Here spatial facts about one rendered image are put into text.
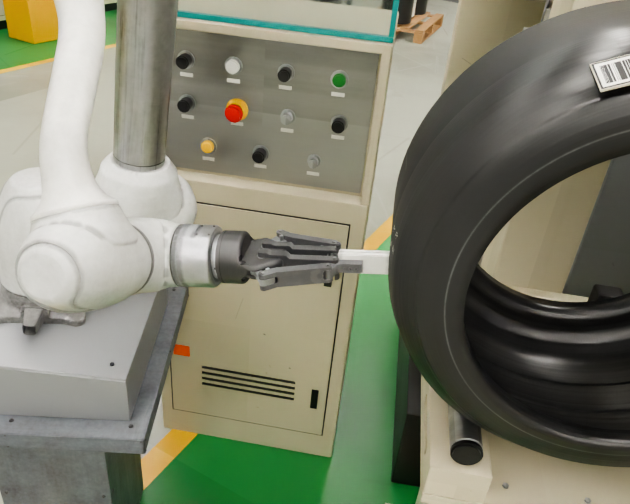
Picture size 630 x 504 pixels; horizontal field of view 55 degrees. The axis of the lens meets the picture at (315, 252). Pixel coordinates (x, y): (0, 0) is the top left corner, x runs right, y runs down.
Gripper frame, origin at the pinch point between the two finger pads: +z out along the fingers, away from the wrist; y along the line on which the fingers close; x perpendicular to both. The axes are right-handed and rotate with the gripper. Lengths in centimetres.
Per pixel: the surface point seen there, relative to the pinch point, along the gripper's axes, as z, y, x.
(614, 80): 24.1, -11.3, -27.6
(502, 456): 21.5, -1.4, 34.5
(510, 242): 23.3, 25.9, 11.2
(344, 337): -11, 59, 61
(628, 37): 26.3, -5.5, -30.1
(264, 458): -37, 54, 108
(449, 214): 10.2, -11.3, -13.5
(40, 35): -336, 462, 59
